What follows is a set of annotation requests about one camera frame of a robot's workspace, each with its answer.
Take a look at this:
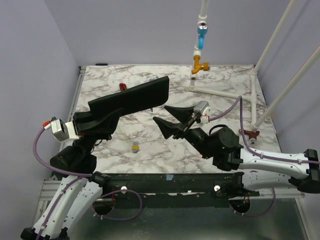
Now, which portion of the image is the aluminium frame rail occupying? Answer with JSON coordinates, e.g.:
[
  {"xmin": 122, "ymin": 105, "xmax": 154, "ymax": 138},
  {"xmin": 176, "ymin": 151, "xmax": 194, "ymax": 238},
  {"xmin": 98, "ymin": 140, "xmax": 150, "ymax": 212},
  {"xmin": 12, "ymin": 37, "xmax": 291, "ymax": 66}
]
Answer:
[{"xmin": 32, "ymin": 66, "xmax": 87, "ymax": 226}]

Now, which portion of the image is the yellow hex key set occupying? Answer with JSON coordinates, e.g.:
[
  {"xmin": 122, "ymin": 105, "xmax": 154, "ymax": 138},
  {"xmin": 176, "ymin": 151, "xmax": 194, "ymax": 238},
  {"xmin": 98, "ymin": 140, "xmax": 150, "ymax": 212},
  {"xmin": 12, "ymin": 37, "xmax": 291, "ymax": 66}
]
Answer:
[{"xmin": 131, "ymin": 141, "xmax": 140, "ymax": 154}]

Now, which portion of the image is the orange faucet on pipe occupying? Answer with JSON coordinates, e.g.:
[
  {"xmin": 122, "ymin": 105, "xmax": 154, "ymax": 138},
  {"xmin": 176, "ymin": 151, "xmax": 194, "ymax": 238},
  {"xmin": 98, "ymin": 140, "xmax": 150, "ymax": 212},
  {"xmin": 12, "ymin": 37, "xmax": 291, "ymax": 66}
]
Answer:
[{"xmin": 191, "ymin": 55, "xmax": 211, "ymax": 75}]

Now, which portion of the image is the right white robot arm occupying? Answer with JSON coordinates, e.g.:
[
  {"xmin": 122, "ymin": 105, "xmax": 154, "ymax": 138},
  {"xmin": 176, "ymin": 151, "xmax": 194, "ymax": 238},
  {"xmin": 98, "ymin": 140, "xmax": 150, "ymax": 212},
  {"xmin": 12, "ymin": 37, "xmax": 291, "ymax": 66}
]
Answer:
[{"xmin": 153, "ymin": 101, "xmax": 320, "ymax": 196}]

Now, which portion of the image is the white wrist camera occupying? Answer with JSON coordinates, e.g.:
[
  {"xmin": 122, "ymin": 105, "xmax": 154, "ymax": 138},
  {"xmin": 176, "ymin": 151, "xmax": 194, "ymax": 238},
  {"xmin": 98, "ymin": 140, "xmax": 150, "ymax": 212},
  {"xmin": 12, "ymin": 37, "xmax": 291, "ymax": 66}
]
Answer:
[
  {"xmin": 193, "ymin": 101, "xmax": 212, "ymax": 124},
  {"xmin": 42, "ymin": 116, "xmax": 80, "ymax": 143}
]

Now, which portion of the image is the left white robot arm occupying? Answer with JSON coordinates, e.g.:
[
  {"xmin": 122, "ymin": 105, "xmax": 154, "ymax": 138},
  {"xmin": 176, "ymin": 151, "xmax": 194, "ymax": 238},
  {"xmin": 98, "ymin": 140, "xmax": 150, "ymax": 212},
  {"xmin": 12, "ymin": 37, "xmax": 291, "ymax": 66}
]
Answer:
[{"xmin": 20, "ymin": 107, "xmax": 124, "ymax": 240}]

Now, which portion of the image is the blue valve on pipe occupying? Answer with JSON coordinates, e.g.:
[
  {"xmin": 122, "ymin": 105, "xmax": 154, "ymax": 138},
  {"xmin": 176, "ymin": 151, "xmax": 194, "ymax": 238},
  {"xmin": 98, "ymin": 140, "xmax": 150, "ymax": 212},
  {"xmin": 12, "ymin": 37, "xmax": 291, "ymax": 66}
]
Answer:
[{"xmin": 197, "ymin": 22, "xmax": 208, "ymax": 50}]

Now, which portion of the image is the brown brass faucet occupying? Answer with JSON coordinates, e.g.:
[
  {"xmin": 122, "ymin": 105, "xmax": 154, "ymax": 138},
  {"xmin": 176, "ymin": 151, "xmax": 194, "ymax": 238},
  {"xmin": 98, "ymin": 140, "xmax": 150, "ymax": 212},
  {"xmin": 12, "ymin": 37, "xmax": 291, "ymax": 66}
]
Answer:
[{"xmin": 238, "ymin": 129, "xmax": 260, "ymax": 145}]

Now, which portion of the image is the white PVC pipe frame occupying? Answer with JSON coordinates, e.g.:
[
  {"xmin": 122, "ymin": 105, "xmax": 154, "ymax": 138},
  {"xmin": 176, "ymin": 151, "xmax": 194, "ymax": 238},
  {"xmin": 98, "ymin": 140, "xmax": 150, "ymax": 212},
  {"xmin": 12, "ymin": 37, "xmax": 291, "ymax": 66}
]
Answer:
[{"xmin": 188, "ymin": 0, "xmax": 320, "ymax": 129}]

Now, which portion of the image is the red black utility knife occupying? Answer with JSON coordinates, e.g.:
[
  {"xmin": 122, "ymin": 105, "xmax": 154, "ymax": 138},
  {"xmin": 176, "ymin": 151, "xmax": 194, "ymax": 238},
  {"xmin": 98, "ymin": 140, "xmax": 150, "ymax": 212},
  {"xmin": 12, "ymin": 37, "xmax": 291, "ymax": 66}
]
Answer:
[{"xmin": 119, "ymin": 83, "xmax": 127, "ymax": 91}]

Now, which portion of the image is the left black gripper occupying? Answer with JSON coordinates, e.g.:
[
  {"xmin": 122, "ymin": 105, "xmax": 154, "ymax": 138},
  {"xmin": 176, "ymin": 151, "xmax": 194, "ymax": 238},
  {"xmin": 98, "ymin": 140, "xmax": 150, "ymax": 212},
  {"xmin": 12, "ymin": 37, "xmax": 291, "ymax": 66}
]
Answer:
[{"xmin": 73, "ymin": 101, "xmax": 123, "ymax": 158}]

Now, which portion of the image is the black zip tool case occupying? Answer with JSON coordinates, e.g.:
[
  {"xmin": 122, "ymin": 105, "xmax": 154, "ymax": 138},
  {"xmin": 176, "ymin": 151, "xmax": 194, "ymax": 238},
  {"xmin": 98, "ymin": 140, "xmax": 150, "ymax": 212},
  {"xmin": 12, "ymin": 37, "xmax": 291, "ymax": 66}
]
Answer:
[{"xmin": 88, "ymin": 76, "xmax": 170, "ymax": 116}]

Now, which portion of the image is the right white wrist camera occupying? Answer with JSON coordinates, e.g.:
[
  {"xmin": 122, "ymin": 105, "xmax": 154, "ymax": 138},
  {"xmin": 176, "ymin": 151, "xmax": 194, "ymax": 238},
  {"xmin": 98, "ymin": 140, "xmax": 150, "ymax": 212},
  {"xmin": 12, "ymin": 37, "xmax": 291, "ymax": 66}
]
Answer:
[{"xmin": 193, "ymin": 101, "xmax": 212, "ymax": 124}]

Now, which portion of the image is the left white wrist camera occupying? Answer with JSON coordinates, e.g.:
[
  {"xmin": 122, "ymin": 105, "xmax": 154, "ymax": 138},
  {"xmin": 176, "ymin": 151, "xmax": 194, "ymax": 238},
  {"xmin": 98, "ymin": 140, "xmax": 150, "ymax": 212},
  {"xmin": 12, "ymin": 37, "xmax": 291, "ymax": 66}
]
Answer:
[{"xmin": 42, "ymin": 116, "xmax": 80, "ymax": 143}]

